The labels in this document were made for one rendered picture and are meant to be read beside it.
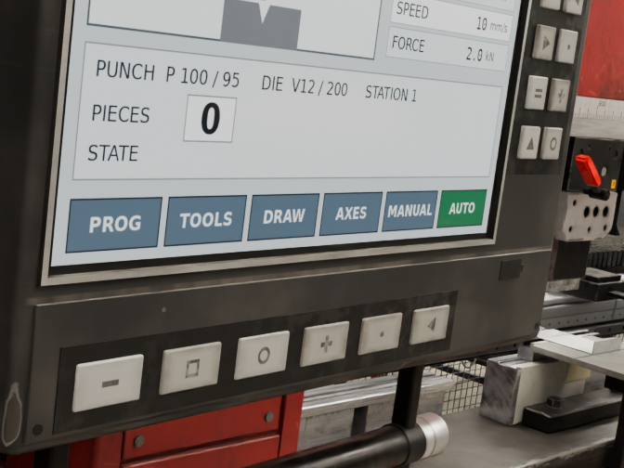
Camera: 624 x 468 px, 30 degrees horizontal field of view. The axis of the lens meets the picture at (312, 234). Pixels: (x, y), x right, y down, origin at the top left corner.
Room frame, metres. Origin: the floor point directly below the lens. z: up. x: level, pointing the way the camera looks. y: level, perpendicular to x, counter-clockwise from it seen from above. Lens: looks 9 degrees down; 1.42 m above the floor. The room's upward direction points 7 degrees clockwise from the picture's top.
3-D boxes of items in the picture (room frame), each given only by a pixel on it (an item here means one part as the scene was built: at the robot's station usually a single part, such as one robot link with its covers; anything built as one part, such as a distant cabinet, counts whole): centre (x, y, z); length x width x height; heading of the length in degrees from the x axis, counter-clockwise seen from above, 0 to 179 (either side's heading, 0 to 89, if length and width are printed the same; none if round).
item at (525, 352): (1.92, -0.44, 0.99); 0.20 x 0.03 x 0.03; 136
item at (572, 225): (1.88, -0.41, 1.26); 0.15 x 0.09 x 0.17; 136
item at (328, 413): (1.50, -0.04, 0.92); 0.50 x 0.06 x 0.10; 136
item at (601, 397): (1.89, -0.49, 0.89); 0.30 x 0.05 x 0.03; 136
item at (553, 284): (1.90, -0.42, 1.13); 0.10 x 0.02 x 0.10; 136
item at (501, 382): (1.94, -0.46, 0.92); 0.39 x 0.06 x 0.10; 136
